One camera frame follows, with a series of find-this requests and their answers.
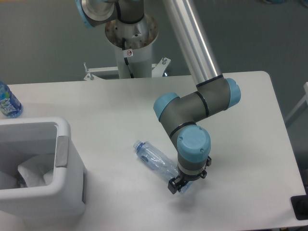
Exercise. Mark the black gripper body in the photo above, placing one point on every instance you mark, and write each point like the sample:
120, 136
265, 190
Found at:
185, 178

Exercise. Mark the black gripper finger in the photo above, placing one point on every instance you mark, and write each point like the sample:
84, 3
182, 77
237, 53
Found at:
203, 173
176, 184

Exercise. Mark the clear plastic bottle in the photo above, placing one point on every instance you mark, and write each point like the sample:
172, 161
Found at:
156, 160

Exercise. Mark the white paper wrapper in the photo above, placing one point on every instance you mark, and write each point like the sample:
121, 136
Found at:
38, 170

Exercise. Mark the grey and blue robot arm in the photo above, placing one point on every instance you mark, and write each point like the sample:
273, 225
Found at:
178, 115

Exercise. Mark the white plastic trash can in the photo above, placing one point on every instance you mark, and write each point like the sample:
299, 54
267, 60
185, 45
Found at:
24, 138

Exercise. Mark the black clamp at table corner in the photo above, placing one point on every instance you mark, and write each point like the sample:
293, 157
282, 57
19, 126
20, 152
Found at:
300, 206

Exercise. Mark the blue snack packet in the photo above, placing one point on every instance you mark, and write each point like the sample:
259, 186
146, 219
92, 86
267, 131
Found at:
21, 183

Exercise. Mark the blue labelled water bottle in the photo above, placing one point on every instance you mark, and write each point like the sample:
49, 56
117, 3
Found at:
10, 106

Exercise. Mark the white frame at right edge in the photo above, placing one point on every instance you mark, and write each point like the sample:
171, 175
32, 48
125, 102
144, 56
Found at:
298, 109

